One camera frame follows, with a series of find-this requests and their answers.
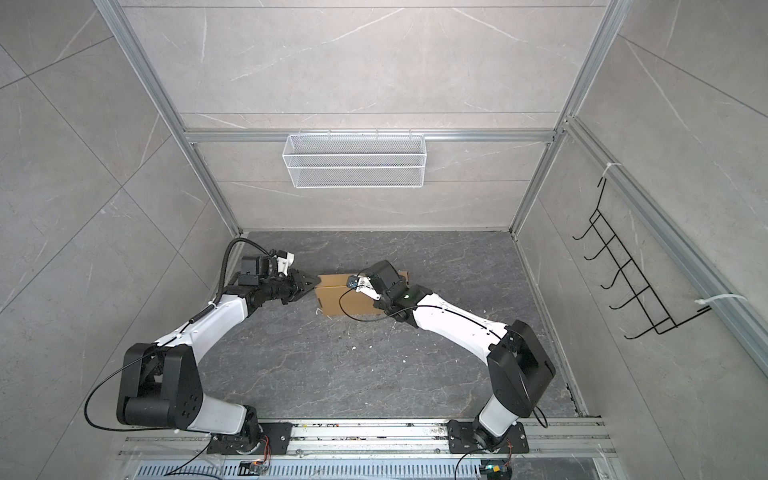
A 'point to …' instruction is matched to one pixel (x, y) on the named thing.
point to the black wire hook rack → (661, 322)
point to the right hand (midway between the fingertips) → (391, 279)
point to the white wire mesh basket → (351, 161)
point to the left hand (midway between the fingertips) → (322, 279)
